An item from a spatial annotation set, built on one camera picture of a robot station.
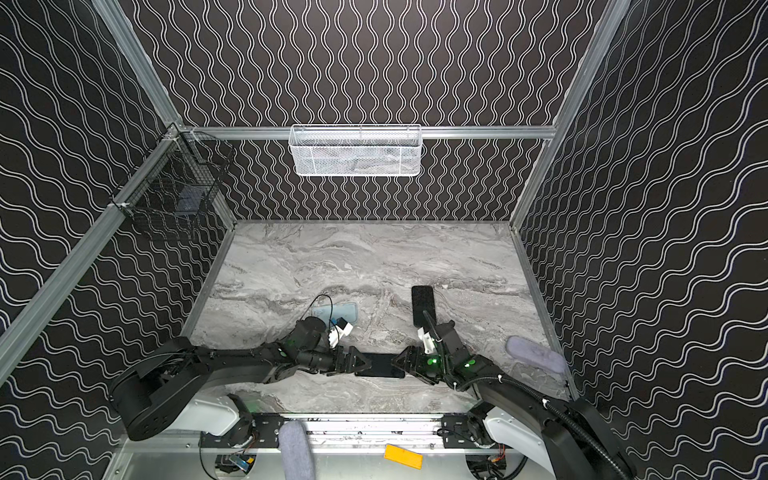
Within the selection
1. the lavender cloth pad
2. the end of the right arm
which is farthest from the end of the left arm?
the lavender cloth pad

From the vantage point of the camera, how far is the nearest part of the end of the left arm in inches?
29.1

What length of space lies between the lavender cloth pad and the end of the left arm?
427 mm

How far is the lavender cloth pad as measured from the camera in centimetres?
85

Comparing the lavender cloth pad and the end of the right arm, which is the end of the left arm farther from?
the lavender cloth pad
